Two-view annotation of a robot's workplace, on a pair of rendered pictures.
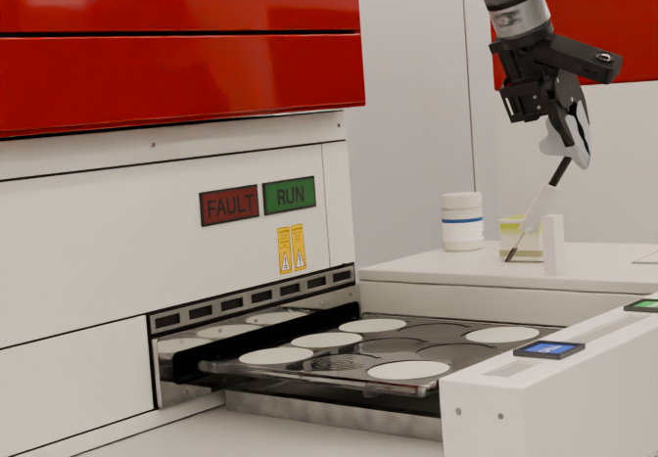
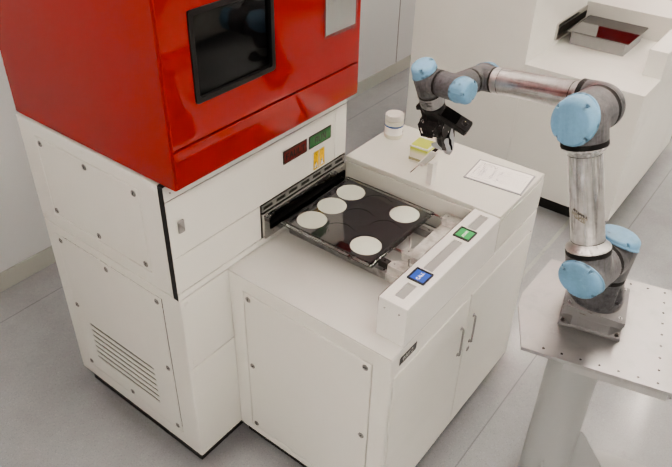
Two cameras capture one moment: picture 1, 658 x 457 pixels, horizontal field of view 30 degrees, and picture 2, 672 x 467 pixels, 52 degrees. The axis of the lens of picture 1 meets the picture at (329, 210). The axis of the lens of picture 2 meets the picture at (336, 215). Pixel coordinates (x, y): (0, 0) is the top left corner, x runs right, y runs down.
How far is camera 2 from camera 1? 0.99 m
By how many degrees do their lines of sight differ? 29
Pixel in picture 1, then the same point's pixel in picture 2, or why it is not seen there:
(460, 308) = (388, 186)
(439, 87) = not seen: outside the picture
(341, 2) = (351, 52)
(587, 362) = (433, 286)
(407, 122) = not seen: outside the picture
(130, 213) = (255, 171)
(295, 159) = (323, 121)
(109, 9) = (252, 104)
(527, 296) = (417, 191)
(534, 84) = (433, 128)
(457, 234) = (391, 133)
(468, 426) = (387, 313)
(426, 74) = not seen: outside the picture
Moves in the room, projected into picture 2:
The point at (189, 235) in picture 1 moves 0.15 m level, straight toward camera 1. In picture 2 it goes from (278, 170) to (282, 195)
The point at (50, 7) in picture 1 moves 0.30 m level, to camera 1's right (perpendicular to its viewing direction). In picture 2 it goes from (229, 115) to (340, 115)
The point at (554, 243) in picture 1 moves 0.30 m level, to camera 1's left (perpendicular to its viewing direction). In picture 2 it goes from (431, 174) to (342, 174)
